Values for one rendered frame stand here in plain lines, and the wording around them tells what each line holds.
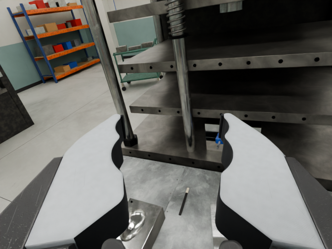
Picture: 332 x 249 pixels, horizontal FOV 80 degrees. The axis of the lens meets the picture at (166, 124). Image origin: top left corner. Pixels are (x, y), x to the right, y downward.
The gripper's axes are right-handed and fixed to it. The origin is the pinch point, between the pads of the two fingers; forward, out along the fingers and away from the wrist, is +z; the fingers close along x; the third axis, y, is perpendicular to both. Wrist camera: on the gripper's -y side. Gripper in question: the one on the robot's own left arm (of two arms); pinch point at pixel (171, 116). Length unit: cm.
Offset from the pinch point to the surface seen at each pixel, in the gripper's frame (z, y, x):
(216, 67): 78, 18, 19
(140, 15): 94, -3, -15
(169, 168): 66, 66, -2
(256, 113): 72, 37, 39
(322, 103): 71, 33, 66
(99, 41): 93, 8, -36
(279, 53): 71, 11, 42
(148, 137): 100, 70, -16
